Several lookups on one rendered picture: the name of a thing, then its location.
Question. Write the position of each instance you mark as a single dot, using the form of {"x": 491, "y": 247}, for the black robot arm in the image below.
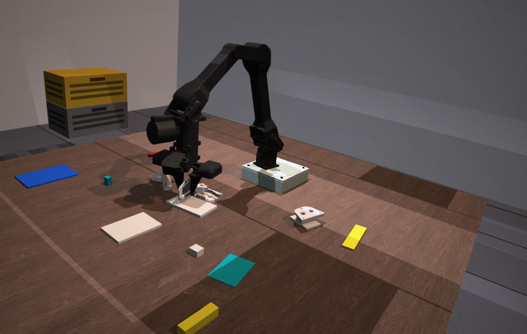
{"x": 193, "y": 96}

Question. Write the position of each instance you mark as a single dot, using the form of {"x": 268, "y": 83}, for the yellow flat bar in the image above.
{"x": 354, "y": 237}

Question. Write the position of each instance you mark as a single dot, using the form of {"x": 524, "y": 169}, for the yellow rectangular bar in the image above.
{"x": 202, "y": 317}

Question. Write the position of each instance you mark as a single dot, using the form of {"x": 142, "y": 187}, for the teal flat plate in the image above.
{"x": 231, "y": 270}

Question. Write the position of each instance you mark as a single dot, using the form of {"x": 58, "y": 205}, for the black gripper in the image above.
{"x": 209, "y": 169}

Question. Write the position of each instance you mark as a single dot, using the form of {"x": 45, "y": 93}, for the blue flat rectangular plate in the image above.
{"x": 44, "y": 176}

